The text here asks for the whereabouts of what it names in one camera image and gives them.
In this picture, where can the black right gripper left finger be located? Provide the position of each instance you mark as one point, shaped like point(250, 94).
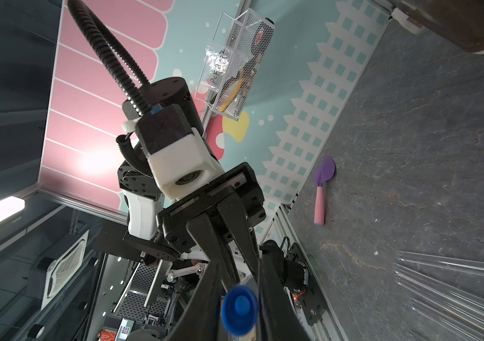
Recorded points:
point(200, 321)

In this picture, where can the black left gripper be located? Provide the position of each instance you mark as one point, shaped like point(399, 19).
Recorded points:
point(234, 197)

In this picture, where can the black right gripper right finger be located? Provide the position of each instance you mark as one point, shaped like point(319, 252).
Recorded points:
point(277, 319)

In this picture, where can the test tube with blue stopper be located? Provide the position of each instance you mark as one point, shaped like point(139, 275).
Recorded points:
point(240, 308)

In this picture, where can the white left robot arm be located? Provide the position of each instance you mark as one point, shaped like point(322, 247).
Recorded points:
point(142, 195)

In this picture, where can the purple pink toy spatula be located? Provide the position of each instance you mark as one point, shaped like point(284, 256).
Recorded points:
point(325, 172)

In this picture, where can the yellow black utility knife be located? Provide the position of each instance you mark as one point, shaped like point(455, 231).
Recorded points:
point(230, 90)

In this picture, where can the white box with brown lid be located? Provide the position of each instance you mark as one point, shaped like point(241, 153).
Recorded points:
point(461, 22)

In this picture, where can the aluminium front rail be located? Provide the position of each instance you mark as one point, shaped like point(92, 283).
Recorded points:
point(282, 231)

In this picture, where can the clear and mesh wall bin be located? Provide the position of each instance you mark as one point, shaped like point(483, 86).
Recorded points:
point(238, 42)

